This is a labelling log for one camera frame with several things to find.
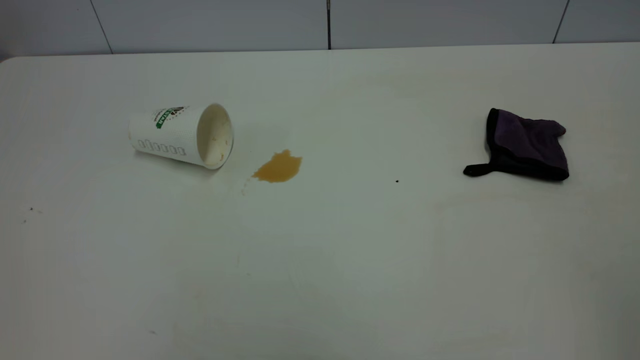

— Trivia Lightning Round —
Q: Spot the white paper coffee cup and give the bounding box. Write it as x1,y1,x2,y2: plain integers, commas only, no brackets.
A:
128,103,235,171

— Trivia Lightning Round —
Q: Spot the purple cloth with black trim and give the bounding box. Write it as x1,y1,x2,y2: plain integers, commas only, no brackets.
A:
463,107,571,182

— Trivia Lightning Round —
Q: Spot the brown coffee spill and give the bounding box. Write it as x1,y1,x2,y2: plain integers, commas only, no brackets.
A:
251,149,303,184

